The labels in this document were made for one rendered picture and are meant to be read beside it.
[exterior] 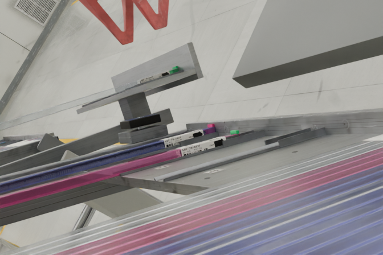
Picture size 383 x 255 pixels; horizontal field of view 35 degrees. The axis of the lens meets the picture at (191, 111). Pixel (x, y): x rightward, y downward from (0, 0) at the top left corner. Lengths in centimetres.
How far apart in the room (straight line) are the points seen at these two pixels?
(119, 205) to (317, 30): 46
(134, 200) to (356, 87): 104
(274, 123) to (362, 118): 14
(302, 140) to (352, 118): 6
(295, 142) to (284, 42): 51
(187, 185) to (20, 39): 804
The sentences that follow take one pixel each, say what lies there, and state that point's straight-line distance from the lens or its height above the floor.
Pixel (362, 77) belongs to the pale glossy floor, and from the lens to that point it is 198.
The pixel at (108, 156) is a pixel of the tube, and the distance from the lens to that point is 76.
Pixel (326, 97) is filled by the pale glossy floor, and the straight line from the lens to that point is 205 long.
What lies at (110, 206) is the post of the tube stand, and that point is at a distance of 110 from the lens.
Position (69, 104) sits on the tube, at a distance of 99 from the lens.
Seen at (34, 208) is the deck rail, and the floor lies 87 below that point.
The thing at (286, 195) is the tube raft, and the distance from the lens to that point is 34.
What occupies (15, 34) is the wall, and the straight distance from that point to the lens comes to 851.
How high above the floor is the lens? 108
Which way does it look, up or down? 22 degrees down
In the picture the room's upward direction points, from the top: 57 degrees counter-clockwise
